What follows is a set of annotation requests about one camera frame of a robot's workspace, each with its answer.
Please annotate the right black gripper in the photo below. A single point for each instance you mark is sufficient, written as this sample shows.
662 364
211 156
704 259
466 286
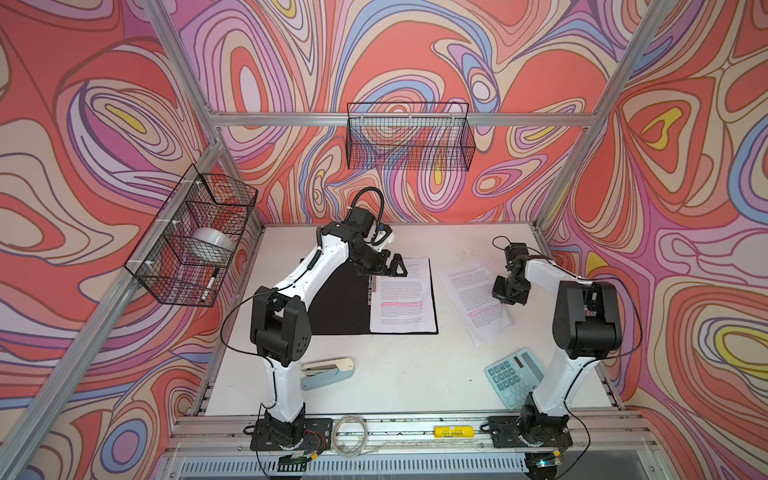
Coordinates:
499 292

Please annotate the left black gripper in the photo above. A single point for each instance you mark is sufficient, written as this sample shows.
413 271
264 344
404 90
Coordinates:
381 268

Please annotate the metal folder clip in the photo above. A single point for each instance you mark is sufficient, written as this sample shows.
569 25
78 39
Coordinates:
371 287

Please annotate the black file folder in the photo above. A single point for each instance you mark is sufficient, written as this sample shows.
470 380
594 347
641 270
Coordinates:
340 307

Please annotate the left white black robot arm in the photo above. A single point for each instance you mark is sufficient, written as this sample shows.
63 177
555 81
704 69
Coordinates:
280 325

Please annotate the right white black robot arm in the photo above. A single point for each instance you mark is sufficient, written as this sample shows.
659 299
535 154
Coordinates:
586 328

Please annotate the teal calculator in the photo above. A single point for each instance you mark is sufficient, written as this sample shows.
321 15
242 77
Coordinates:
514 377

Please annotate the blue white stapler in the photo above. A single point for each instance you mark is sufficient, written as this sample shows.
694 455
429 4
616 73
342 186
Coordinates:
326 372

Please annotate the yellow label tag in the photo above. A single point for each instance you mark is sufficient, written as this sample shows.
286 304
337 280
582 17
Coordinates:
454 431

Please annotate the white tape roll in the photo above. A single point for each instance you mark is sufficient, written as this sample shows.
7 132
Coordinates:
214 237

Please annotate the black marker pen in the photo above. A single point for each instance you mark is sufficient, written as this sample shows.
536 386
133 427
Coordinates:
209 287

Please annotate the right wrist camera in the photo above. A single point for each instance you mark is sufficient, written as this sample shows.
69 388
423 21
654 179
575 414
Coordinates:
516 254

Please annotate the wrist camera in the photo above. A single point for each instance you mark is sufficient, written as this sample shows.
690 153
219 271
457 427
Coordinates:
516 254
374 231

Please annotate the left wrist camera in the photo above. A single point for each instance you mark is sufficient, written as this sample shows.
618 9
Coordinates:
374 231

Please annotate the back black wire basket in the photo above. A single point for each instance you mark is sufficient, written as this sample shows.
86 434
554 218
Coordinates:
409 135

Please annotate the black wire basket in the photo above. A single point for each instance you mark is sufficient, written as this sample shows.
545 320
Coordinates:
409 135
172 266

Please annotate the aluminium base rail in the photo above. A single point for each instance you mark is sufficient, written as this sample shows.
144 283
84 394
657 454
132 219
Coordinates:
412 433

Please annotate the left black wire basket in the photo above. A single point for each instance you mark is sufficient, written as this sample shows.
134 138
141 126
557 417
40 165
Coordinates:
172 266

